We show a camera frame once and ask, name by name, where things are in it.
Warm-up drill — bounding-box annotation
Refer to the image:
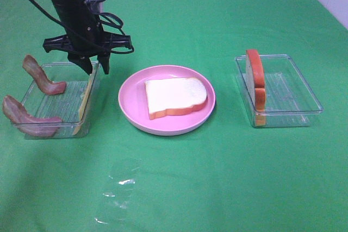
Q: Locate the clear tape patch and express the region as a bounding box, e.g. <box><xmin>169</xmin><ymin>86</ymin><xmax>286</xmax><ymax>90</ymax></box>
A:
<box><xmin>92</xmin><ymin>158</ymin><xmax>140</xmax><ymax>231</ymax></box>

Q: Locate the clear right plastic container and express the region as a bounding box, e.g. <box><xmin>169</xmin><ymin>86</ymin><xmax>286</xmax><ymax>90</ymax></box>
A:
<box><xmin>235</xmin><ymin>54</ymin><xmax>323</xmax><ymax>128</ymax></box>

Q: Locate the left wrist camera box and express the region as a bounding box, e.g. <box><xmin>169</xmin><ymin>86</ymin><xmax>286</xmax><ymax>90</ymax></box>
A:
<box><xmin>84</xmin><ymin>0</ymin><xmax>106</xmax><ymax>15</ymax></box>

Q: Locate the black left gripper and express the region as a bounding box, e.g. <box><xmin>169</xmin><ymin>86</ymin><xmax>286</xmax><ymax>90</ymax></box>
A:
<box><xmin>43</xmin><ymin>0</ymin><xmax>133</xmax><ymax>75</ymax></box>

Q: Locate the clear left plastic container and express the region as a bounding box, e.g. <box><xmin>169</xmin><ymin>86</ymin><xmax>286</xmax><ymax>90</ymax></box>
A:
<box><xmin>21</xmin><ymin>61</ymin><xmax>103</xmax><ymax>139</ymax></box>

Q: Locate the white bread slice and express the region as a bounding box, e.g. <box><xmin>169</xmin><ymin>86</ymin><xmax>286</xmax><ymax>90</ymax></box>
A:
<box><xmin>145</xmin><ymin>77</ymin><xmax>208</xmax><ymax>120</ymax></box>

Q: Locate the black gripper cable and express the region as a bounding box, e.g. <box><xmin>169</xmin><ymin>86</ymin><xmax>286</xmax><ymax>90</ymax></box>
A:
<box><xmin>8</xmin><ymin>0</ymin><xmax>135</xmax><ymax>55</ymax></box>

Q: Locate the bacon strip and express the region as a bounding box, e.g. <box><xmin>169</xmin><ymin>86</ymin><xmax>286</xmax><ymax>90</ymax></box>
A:
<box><xmin>22</xmin><ymin>54</ymin><xmax>66</xmax><ymax>95</ymax></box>
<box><xmin>2</xmin><ymin>95</ymin><xmax>63</xmax><ymax>137</ymax></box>

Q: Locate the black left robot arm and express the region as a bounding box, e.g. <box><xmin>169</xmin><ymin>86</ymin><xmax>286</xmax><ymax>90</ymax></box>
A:
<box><xmin>29</xmin><ymin>0</ymin><xmax>134</xmax><ymax>74</ymax></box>

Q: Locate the upright bread slice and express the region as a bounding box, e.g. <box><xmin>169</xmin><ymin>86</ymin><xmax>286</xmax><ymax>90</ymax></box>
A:
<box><xmin>246</xmin><ymin>49</ymin><xmax>266</xmax><ymax>112</ymax></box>

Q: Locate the clear plastic container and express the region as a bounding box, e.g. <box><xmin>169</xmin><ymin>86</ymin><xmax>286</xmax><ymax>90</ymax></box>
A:
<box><xmin>21</xmin><ymin>61</ymin><xmax>103</xmax><ymax>139</ymax></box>
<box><xmin>235</xmin><ymin>54</ymin><xmax>323</xmax><ymax>128</ymax></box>

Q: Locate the pink round plate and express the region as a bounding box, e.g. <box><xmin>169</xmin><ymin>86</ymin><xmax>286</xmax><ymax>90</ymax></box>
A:
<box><xmin>118</xmin><ymin>65</ymin><xmax>216</xmax><ymax>136</ymax></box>

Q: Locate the green tablecloth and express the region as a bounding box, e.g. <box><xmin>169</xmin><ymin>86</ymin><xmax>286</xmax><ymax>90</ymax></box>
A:
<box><xmin>1</xmin><ymin>0</ymin><xmax>347</xmax><ymax>231</ymax></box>

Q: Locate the yellow cheese slice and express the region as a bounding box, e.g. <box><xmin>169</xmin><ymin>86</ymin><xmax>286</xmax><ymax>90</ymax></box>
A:
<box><xmin>72</xmin><ymin>74</ymin><xmax>95</xmax><ymax>135</ymax></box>

